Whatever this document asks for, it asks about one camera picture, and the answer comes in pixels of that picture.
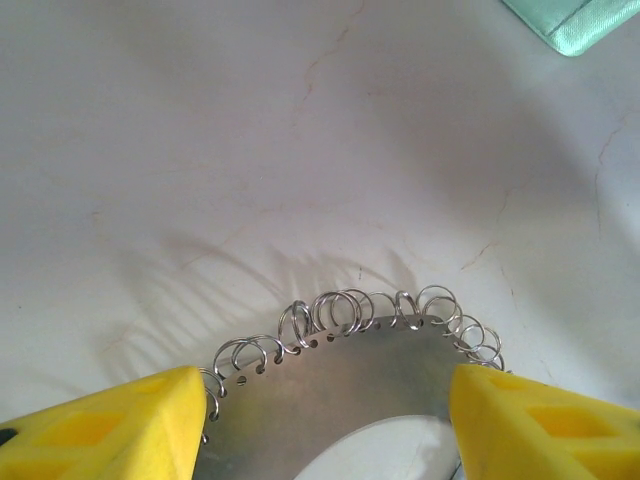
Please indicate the metal crescent keyring holder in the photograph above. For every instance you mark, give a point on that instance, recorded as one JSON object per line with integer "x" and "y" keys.
{"x": 350, "y": 380}

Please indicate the mint green zip case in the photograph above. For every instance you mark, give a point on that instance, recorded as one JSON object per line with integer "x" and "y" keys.
{"x": 575, "y": 25}

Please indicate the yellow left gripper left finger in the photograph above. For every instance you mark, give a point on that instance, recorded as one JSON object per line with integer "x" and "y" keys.
{"x": 125, "y": 430}

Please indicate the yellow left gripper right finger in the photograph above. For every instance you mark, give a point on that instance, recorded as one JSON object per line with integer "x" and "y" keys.
{"x": 510, "y": 400}

